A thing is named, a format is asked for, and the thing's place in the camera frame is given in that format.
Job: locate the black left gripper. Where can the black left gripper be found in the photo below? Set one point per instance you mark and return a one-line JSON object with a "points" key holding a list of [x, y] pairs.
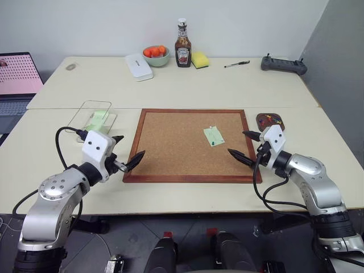
{"points": [[111, 165]]}

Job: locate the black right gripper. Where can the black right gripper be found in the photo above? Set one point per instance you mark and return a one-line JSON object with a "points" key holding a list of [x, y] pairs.
{"points": [[264, 156]]}

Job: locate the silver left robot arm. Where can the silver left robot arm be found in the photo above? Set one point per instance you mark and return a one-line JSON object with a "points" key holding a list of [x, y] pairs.
{"points": [[51, 210]]}

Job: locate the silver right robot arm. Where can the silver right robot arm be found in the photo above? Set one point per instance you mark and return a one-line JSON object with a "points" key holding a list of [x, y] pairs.
{"points": [[315, 182]]}

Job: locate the brown dish of pushpins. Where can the brown dish of pushpins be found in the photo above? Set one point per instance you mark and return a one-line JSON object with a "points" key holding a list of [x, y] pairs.
{"points": [[268, 120]]}

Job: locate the light green paper note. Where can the light green paper note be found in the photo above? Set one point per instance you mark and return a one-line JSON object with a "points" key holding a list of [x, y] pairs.
{"points": [[214, 137]]}

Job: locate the wood-framed cork board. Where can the wood-framed cork board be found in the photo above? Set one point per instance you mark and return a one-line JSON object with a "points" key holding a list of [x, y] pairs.
{"points": [[176, 148]]}

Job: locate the clear plastic box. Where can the clear plastic box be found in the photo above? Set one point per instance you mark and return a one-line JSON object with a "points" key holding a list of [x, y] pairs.
{"points": [[85, 119]]}

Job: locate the black and white pen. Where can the black and white pen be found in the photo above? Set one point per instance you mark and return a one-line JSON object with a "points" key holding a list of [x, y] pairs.
{"points": [[237, 64]]}

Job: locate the white oblong case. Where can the white oblong case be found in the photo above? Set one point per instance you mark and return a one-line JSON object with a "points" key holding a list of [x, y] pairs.
{"points": [[138, 66]]}

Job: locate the grey remote controller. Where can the grey remote controller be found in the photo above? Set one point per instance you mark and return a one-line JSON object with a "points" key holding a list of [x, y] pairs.
{"points": [[283, 66]]}

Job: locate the pale green bowl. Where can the pale green bowl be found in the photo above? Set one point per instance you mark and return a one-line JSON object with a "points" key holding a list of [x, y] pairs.
{"points": [[156, 60]]}

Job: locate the yellow sponge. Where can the yellow sponge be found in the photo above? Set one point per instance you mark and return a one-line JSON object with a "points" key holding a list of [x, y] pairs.
{"points": [[200, 60]]}

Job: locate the orange carrot pieces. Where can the orange carrot pieces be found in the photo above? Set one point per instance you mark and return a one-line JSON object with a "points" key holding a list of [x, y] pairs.
{"points": [[153, 51]]}

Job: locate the dark rounded shape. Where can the dark rounded shape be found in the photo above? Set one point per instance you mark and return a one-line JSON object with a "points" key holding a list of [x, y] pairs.
{"points": [[233, 253], [160, 256]]}

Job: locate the ketchup bottle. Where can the ketchup bottle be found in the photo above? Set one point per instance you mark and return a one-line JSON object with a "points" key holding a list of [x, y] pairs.
{"points": [[183, 48]]}

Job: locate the grey laptop with pink screen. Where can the grey laptop with pink screen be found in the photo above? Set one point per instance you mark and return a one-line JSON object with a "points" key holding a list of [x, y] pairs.
{"points": [[15, 82]]}

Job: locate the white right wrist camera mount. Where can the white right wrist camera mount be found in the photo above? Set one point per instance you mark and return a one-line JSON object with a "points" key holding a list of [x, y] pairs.
{"points": [[275, 139]]}

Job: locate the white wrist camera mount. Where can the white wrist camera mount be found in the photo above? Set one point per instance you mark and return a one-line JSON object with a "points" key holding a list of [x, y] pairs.
{"points": [[95, 149], [275, 139]]}

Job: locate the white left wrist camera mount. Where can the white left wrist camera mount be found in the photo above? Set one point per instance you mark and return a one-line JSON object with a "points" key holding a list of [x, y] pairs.
{"points": [[95, 149]]}

